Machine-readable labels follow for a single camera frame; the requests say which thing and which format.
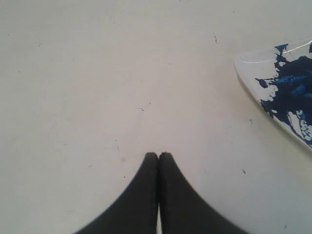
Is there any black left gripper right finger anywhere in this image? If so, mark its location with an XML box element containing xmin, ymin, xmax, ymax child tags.
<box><xmin>158</xmin><ymin>152</ymin><xmax>246</xmax><ymax>234</ymax></box>

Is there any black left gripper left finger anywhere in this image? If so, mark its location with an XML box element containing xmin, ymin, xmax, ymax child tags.
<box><xmin>77</xmin><ymin>152</ymin><xmax>158</xmax><ymax>234</ymax></box>

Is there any white square paint plate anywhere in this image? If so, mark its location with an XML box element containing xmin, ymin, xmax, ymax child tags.
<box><xmin>234</xmin><ymin>39</ymin><xmax>312</xmax><ymax>149</ymax></box>

